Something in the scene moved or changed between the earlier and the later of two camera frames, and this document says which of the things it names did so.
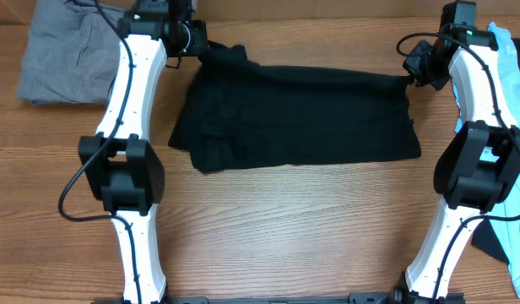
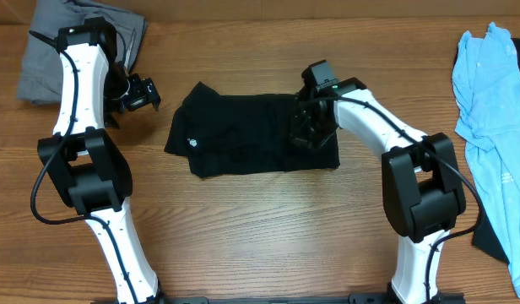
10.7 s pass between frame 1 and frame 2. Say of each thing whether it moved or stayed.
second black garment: stayed
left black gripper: moved
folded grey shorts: stayed
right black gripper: moved
